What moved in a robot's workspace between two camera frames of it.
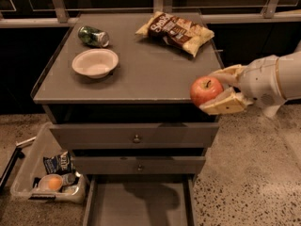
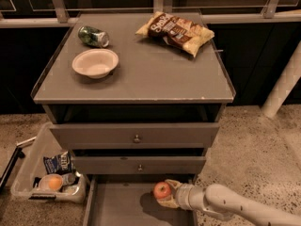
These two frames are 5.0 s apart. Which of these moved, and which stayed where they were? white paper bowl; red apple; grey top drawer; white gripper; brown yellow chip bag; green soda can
Moved: red apple; white gripper
Stayed: brown yellow chip bag; white paper bowl; grey top drawer; green soda can
